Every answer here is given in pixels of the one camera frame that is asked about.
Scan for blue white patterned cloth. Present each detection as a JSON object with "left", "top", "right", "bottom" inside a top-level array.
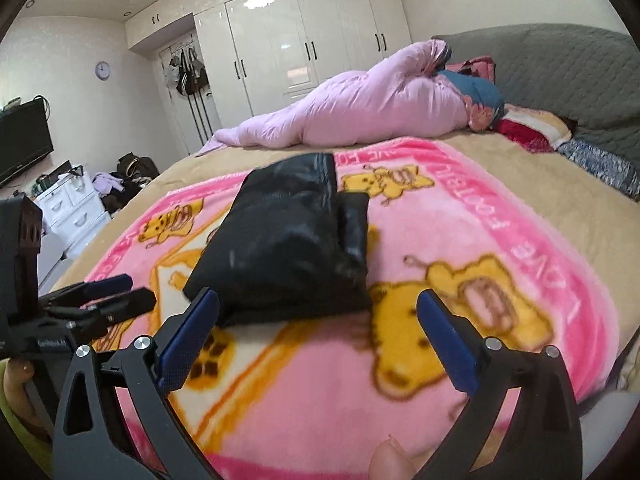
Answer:
[{"left": 558, "top": 140, "right": 640, "bottom": 202}]

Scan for red white folded blanket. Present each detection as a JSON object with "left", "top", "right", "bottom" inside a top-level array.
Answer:
[{"left": 492, "top": 104, "right": 573, "bottom": 154}]

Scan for white drawer cabinet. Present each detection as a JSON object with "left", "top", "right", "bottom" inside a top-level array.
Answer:
[{"left": 35, "top": 165, "right": 111, "bottom": 260}]

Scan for operator left hand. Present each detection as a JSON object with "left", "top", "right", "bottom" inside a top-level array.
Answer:
[{"left": 2, "top": 358, "right": 50, "bottom": 442}]

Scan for pink cartoon bear blanket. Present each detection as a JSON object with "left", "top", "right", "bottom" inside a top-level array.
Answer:
[{"left": 81, "top": 135, "right": 622, "bottom": 480}]

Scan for pink quilted duvet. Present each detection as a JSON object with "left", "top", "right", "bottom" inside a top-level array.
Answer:
[{"left": 200, "top": 39, "right": 469, "bottom": 155}]

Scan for round wall clock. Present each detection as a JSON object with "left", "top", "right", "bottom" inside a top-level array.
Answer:
[{"left": 94, "top": 61, "right": 111, "bottom": 81}]

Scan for dark bags on floor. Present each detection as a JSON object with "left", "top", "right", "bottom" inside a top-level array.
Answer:
[{"left": 92, "top": 153, "right": 160, "bottom": 216}]

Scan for teal floral pillow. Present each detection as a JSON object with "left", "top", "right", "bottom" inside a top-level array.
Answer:
[{"left": 438, "top": 55, "right": 506, "bottom": 132}]

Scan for white glossy wardrobe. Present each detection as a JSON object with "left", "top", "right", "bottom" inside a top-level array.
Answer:
[{"left": 126, "top": 0, "right": 410, "bottom": 127}]

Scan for black flat television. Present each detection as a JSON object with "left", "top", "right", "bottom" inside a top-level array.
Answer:
[{"left": 0, "top": 96, "right": 54, "bottom": 186}]

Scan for operator thumb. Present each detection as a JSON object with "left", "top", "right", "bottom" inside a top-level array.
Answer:
[{"left": 369, "top": 436, "right": 416, "bottom": 480}]

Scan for black leather jacket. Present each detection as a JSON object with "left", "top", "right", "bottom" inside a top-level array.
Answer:
[{"left": 183, "top": 153, "right": 372, "bottom": 327}]

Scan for grey quilted headboard cover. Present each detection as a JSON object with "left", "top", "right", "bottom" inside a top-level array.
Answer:
[{"left": 440, "top": 24, "right": 640, "bottom": 166}]

